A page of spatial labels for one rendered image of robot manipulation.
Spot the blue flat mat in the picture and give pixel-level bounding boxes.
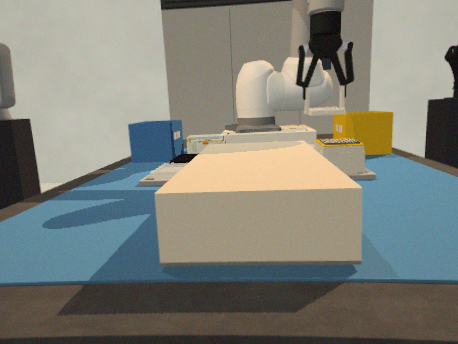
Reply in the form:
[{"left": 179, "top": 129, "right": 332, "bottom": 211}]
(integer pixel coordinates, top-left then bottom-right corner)
[{"left": 0, "top": 153, "right": 458, "bottom": 286}]

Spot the yellow open-top bin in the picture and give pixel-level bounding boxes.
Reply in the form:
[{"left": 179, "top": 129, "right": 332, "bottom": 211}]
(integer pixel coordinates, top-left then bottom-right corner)
[{"left": 333, "top": 111, "right": 393, "bottom": 155}]

